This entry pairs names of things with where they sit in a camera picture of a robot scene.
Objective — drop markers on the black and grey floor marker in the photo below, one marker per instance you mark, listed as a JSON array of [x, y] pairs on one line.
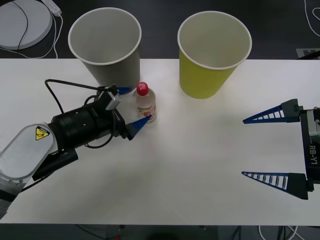
[[308, 53]]

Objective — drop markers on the grey bin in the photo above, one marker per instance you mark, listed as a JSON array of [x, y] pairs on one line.
[[105, 37]]

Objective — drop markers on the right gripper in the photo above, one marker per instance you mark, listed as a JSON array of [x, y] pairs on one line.
[[312, 160]]

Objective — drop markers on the round pale grey base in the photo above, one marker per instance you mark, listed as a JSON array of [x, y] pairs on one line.
[[12, 25]]

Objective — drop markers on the yellow-green bin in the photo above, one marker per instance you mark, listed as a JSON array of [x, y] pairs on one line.
[[212, 40]]

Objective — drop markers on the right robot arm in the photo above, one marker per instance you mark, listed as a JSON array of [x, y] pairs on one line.
[[314, 125]]

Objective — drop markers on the clear bottle with red cap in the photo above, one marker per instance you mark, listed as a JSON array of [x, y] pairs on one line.
[[146, 102]]

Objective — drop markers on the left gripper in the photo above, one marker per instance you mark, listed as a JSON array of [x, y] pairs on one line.
[[119, 126]]

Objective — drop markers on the white power strip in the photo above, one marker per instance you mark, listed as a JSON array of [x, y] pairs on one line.
[[52, 6]]

